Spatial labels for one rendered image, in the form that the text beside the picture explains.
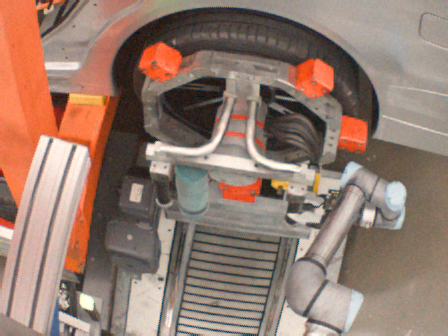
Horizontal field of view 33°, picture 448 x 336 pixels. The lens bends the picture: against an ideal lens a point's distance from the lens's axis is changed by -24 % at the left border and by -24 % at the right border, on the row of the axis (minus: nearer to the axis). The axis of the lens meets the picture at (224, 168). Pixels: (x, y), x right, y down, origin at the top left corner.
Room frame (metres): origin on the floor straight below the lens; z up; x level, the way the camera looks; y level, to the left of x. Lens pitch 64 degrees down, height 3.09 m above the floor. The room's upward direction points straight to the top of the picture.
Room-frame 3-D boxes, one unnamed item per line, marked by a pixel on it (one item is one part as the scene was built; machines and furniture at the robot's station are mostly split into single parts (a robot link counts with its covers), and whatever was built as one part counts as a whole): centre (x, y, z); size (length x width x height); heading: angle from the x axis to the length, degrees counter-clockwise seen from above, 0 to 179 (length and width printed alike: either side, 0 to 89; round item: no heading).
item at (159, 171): (1.09, 0.15, 0.93); 0.09 x 0.05 x 0.05; 170
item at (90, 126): (1.31, 0.46, 0.69); 0.52 x 0.17 x 0.35; 170
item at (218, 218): (1.43, -0.08, 0.13); 0.50 x 0.36 x 0.10; 80
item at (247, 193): (1.30, -0.06, 0.48); 0.16 x 0.12 x 0.17; 170
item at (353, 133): (1.22, -0.36, 0.85); 0.09 x 0.08 x 0.07; 80
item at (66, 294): (0.78, 0.60, 0.51); 0.20 x 0.14 x 0.13; 87
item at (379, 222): (0.96, -0.47, 0.85); 0.11 x 0.08 x 0.09; 81
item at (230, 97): (1.16, 0.07, 1.03); 0.19 x 0.18 x 0.11; 170
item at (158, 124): (1.26, -0.05, 0.85); 0.54 x 0.07 x 0.54; 80
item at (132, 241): (1.22, 0.27, 0.26); 0.42 x 0.18 x 0.35; 170
